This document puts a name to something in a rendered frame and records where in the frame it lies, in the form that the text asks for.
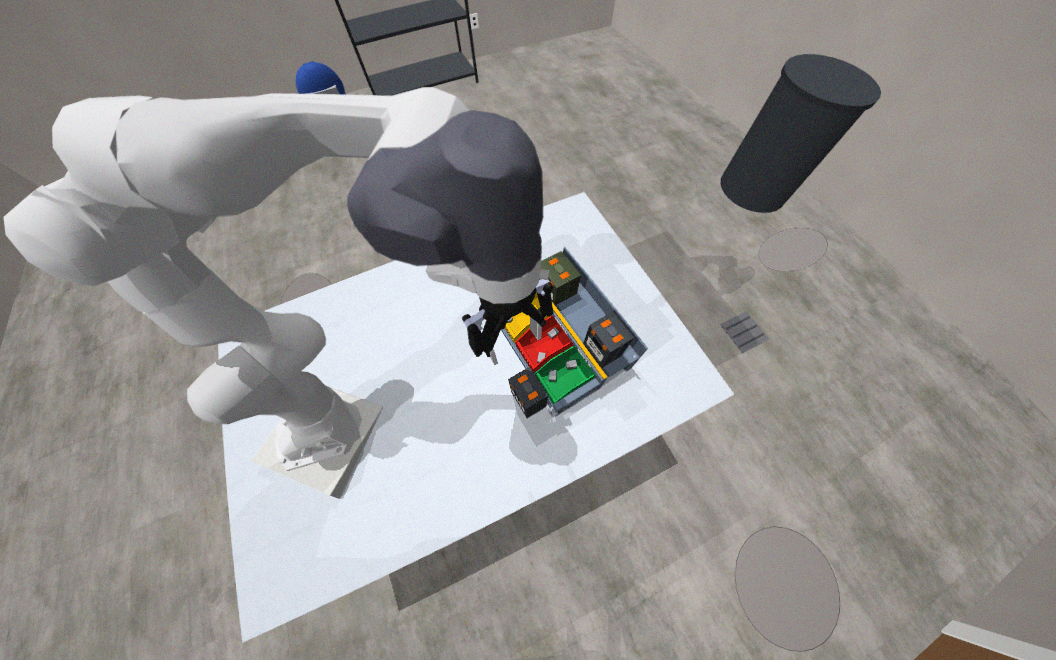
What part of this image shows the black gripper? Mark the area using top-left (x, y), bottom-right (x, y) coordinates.
top-left (463, 279), bottom-right (553, 365)

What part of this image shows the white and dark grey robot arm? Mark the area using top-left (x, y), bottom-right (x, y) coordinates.
top-left (4, 87), bottom-right (550, 471)

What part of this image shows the yellow open bin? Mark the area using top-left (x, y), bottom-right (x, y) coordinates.
top-left (505, 293), bottom-right (540, 343)

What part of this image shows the red open bin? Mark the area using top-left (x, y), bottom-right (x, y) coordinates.
top-left (516, 315), bottom-right (574, 372)

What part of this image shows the yellow flat bar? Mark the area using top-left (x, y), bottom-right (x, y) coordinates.
top-left (552, 302), bottom-right (607, 379)

